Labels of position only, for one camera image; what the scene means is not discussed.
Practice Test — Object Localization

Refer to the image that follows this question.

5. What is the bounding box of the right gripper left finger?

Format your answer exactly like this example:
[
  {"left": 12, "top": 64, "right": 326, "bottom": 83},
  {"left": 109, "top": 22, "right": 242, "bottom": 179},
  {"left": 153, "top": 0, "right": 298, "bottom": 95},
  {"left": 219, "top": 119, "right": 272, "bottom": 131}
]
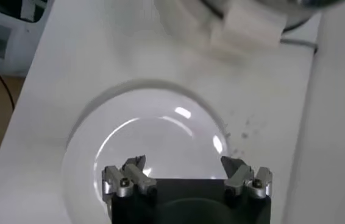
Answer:
[{"left": 101, "top": 154, "right": 158, "bottom": 203}]

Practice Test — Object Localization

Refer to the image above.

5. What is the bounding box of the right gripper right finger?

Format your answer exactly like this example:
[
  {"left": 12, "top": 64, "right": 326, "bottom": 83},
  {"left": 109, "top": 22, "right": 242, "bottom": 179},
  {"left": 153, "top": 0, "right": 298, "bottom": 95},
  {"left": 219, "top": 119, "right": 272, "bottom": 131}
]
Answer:
[{"left": 220, "top": 155, "right": 274, "bottom": 200}]

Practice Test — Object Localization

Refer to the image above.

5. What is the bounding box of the stainless steel steamer pot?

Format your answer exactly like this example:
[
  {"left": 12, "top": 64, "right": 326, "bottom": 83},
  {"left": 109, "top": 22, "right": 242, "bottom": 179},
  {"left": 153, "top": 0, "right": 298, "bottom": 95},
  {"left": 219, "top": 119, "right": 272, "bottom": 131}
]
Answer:
[{"left": 152, "top": 0, "right": 316, "bottom": 58}]

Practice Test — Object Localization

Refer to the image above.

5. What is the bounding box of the white round plate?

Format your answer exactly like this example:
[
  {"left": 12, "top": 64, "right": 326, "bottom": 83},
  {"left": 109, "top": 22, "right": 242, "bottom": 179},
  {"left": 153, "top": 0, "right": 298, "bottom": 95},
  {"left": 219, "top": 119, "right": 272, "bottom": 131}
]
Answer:
[{"left": 60, "top": 79, "right": 232, "bottom": 224}]

